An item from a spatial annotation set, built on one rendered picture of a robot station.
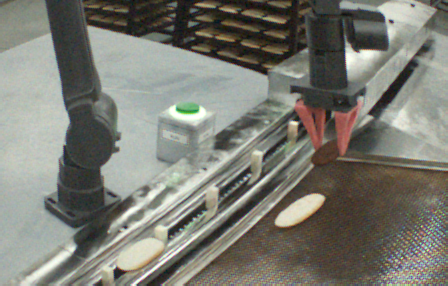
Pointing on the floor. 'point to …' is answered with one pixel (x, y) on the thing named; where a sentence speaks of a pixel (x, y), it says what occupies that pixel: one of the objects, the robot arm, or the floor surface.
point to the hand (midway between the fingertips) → (330, 147)
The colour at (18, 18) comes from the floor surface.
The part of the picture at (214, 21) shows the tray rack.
